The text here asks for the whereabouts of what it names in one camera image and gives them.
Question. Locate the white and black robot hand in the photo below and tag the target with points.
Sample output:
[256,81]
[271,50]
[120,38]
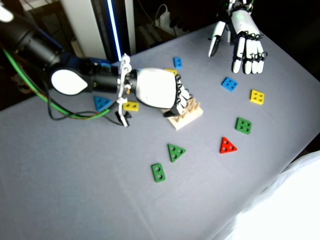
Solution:
[246,30]
[156,86]

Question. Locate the blue rectangle block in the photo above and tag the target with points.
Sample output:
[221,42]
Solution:
[178,63]

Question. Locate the yellow rectangle block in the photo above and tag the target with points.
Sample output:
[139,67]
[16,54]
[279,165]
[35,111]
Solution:
[131,106]

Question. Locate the wooden peg board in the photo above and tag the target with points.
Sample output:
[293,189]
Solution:
[187,118]

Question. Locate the blue square block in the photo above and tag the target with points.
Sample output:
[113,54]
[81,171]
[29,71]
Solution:
[229,84]

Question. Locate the blue triangle block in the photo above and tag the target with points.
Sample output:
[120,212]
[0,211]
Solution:
[101,103]

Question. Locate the green triangle block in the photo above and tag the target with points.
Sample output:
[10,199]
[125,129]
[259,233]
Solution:
[175,151]

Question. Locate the yellow square block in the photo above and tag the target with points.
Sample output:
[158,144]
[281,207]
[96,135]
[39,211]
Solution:
[257,97]

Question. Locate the green rectangle block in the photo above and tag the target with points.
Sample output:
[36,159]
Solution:
[158,172]

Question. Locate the red triangle block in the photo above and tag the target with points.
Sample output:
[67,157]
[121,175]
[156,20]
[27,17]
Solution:
[227,147]

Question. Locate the green square block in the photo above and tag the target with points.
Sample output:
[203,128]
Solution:
[243,126]

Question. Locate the white power strip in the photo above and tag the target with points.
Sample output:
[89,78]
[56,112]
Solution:
[166,18]

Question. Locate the grey tablecloth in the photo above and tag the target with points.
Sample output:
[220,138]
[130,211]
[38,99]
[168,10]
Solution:
[75,175]

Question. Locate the white cloth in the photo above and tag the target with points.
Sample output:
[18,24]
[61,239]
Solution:
[287,205]

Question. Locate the wrist camera on white bracket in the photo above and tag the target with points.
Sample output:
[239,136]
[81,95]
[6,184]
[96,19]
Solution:
[123,65]

